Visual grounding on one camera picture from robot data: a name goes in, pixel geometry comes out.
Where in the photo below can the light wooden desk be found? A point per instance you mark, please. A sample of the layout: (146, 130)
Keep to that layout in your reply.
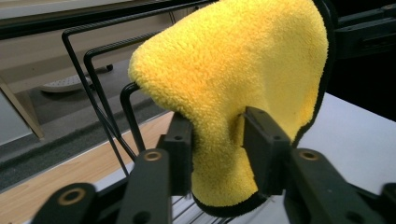
(37, 59)

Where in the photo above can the white chair base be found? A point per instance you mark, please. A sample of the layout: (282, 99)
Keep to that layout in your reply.
(65, 83)

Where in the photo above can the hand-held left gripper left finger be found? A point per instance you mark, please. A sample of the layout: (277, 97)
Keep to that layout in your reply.
(177, 155)

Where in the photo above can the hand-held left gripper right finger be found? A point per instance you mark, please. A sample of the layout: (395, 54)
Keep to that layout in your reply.
(264, 152)

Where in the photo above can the yellow cloth with black edge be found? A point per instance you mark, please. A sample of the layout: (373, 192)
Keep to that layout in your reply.
(224, 77)

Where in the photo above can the wooden table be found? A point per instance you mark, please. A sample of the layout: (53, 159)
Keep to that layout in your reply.
(56, 183)

